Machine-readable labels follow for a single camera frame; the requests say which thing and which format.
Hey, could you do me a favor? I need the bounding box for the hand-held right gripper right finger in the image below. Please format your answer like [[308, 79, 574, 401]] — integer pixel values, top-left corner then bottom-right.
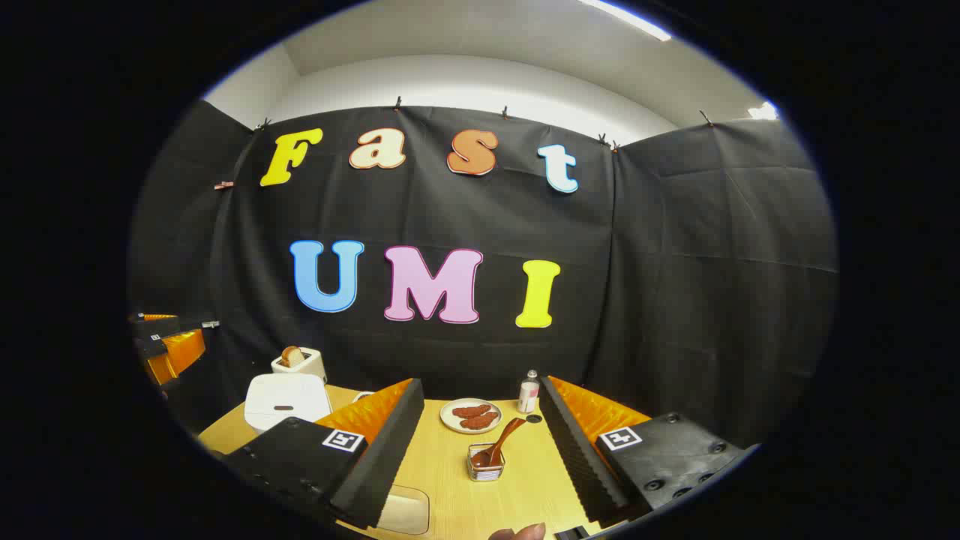
[[538, 375, 751, 526]]

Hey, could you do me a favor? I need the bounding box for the white toaster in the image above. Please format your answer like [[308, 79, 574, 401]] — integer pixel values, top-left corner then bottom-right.
[[271, 348, 329, 385]]

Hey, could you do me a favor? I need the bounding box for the white rice cooker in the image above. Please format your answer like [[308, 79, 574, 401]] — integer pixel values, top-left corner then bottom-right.
[[244, 373, 333, 436]]

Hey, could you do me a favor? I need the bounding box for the long ceiling light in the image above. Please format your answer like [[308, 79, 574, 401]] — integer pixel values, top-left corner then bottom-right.
[[577, 0, 672, 42]]

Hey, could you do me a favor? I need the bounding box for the black backdrop cloth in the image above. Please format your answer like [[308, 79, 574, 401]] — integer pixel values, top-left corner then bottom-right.
[[127, 101, 839, 451]]

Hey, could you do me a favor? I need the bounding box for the metal wire chopstick holder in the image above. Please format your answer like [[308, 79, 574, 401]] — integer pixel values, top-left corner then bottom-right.
[[466, 442, 506, 482]]

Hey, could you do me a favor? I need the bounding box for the white round plate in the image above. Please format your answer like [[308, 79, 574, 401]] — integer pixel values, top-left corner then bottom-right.
[[439, 397, 503, 435]]

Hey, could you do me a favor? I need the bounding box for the translucent rounded mat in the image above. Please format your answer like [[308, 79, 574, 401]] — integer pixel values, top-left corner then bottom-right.
[[375, 485, 431, 536]]

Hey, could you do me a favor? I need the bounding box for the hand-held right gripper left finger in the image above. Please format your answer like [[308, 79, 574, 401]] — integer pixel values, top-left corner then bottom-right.
[[225, 379, 425, 530]]

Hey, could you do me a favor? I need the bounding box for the brown wooden spoon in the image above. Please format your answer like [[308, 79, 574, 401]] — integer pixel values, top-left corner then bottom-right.
[[471, 418, 527, 470]]

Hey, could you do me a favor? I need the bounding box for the clear bottle with pink label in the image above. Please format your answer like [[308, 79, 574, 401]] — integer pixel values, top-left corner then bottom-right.
[[517, 369, 541, 414]]

